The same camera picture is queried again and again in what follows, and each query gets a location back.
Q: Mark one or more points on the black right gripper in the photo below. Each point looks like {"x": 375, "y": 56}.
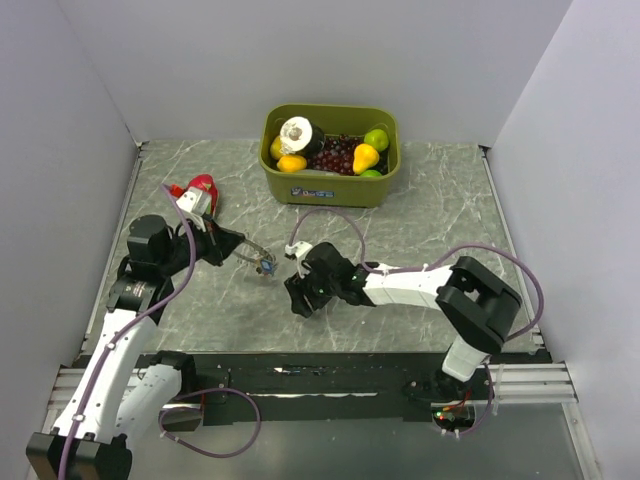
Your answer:
{"x": 298, "y": 287}

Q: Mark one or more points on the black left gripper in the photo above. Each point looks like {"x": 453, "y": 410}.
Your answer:
{"x": 219, "y": 243}

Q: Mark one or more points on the blue tag key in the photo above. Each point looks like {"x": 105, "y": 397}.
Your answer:
{"x": 267, "y": 267}

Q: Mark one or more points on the large silver toothed keyring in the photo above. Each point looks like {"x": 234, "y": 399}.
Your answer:
{"x": 251, "y": 253}

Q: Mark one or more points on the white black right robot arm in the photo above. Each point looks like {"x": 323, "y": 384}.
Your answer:
{"x": 479, "y": 305}

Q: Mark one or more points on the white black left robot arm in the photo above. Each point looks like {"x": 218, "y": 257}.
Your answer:
{"x": 97, "y": 432}

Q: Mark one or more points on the red dragon fruit toy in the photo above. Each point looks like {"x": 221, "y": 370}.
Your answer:
{"x": 205, "y": 182}

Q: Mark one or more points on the olive green plastic bin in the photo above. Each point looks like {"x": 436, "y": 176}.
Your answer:
{"x": 317, "y": 188}

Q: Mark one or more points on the orange yellow mango toy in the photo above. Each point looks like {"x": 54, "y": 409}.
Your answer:
{"x": 291, "y": 163}

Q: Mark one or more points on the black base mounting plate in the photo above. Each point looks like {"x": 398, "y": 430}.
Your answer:
{"x": 231, "y": 388}

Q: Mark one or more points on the yellow lemon toy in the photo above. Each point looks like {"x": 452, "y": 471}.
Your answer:
{"x": 275, "y": 149}

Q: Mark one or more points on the white black cylinder roll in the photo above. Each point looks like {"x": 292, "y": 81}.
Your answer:
{"x": 298, "y": 135}

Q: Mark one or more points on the green fruit toy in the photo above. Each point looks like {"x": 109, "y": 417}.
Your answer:
{"x": 371, "y": 174}

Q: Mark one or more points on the dark red grape bunch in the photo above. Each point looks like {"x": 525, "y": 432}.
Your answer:
{"x": 336, "y": 155}

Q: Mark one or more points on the yellow pear toy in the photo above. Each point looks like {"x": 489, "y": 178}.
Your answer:
{"x": 365, "y": 157}

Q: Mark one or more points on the green lime toy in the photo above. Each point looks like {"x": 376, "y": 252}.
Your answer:
{"x": 378, "y": 139}

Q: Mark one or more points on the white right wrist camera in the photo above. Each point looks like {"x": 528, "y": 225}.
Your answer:
{"x": 297, "y": 252}

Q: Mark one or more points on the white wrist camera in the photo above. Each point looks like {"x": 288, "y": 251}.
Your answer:
{"x": 297, "y": 252}
{"x": 196, "y": 205}

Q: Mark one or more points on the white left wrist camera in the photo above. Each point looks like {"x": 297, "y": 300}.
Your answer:
{"x": 196, "y": 205}

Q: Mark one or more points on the aluminium rail frame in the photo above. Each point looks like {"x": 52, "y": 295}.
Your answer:
{"x": 520, "y": 384}

